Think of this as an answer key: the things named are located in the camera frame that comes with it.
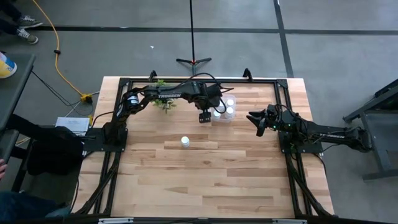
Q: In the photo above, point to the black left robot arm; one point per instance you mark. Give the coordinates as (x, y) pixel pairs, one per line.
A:
(174, 93)

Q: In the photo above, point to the person's dark sneaker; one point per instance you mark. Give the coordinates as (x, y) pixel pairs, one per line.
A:
(27, 36)
(29, 22)

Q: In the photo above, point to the yellow and blue container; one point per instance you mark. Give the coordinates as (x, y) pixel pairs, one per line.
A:
(6, 67)

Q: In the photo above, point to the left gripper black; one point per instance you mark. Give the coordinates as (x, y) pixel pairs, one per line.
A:
(210, 96)

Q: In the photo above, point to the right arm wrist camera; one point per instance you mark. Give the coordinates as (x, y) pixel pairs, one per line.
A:
(260, 130)

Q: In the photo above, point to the silver metal bracket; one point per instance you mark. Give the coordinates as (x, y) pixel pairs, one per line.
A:
(115, 220)
(289, 221)

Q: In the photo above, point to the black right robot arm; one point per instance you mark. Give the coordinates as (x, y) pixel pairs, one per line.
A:
(335, 136)

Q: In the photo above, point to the white paper booklet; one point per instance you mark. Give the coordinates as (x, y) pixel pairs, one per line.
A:
(73, 124)

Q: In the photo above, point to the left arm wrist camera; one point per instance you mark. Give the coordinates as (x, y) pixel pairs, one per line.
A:
(204, 117)

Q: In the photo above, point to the person's leg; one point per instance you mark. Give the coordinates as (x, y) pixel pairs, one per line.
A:
(21, 205)
(7, 12)

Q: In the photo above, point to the black tripod stand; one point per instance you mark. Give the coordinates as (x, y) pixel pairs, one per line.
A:
(194, 62)

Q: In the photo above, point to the black bag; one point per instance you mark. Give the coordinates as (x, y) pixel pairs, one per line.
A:
(53, 152)

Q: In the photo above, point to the black aluminium table frame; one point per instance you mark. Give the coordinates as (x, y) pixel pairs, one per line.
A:
(264, 80)

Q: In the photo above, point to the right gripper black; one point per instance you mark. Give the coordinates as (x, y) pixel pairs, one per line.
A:
(278, 119)

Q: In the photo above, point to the person's hand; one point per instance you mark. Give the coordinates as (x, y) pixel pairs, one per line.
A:
(2, 169)

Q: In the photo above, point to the potted green artificial plant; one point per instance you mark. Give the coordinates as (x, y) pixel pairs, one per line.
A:
(164, 105)

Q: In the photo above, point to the grey side desk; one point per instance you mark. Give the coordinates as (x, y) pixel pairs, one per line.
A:
(15, 87)

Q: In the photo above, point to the grey metal cart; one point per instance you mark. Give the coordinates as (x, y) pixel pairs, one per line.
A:
(382, 130)

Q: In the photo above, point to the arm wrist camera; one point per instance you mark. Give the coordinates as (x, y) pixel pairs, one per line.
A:
(260, 130)
(204, 117)

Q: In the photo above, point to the clear plastic basket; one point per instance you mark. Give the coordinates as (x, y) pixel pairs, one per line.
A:
(224, 119)

